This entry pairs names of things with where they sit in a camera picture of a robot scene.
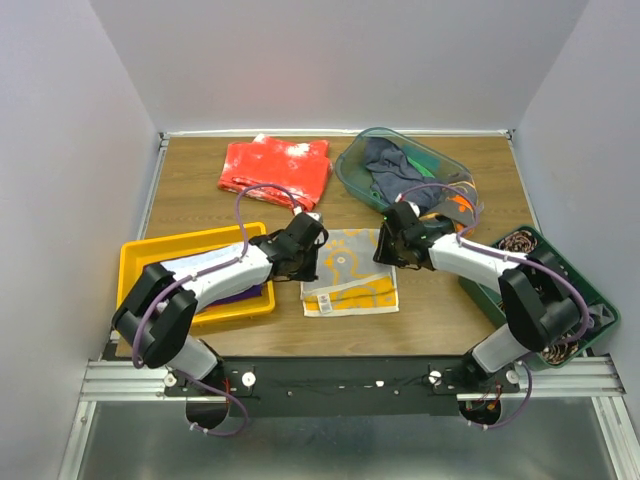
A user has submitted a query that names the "yellow grey duck towel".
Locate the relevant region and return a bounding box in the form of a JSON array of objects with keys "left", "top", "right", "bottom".
[{"left": 300, "top": 229, "right": 399, "bottom": 317}]

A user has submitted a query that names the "dark blue towel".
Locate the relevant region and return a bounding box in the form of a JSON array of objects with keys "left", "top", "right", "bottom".
[{"left": 362, "top": 137, "right": 444, "bottom": 211}]

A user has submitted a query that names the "teal plastic basket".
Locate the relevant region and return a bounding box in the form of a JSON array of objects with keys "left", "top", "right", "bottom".
[{"left": 335, "top": 127, "right": 471, "bottom": 212}]

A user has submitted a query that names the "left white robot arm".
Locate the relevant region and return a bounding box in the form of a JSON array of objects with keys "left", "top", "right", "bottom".
[{"left": 112, "top": 212, "right": 328, "bottom": 395}]

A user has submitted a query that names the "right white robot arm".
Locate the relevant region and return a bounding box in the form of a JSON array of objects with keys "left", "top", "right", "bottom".
[{"left": 374, "top": 201, "right": 590, "bottom": 392}]

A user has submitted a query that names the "grey orange towel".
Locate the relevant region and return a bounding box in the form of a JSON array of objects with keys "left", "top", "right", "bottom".
[{"left": 420, "top": 172, "right": 484, "bottom": 236}]

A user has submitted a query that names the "green towel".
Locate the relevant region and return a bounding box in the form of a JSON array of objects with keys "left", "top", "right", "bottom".
[{"left": 369, "top": 144, "right": 442, "bottom": 199}]

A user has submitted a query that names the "red white folded towel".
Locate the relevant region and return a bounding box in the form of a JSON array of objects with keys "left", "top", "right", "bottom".
[{"left": 218, "top": 134, "right": 333, "bottom": 211}]

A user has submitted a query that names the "rolled patterned sock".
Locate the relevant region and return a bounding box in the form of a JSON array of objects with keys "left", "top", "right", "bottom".
[{"left": 497, "top": 229, "right": 538, "bottom": 254}]

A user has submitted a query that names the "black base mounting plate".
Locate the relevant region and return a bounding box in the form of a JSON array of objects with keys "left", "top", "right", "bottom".
[{"left": 164, "top": 355, "right": 521, "bottom": 419}]

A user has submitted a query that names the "yellow plastic tray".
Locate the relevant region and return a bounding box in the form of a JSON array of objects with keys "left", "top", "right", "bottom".
[{"left": 116, "top": 225, "right": 275, "bottom": 335}]

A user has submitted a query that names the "rolled brown sock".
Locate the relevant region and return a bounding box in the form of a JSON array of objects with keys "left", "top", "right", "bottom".
[{"left": 541, "top": 342, "right": 579, "bottom": 366}]

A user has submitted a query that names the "green divided organizer box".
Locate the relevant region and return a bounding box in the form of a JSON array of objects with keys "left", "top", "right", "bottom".
[{"left": 458, "top": 225, "right": 620, "bottom": 371}]

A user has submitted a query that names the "aluminium frame rail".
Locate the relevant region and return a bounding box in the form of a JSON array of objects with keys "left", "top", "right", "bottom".
[{"left": 80, "top": 356, "right": 626, "bottom": 402}]

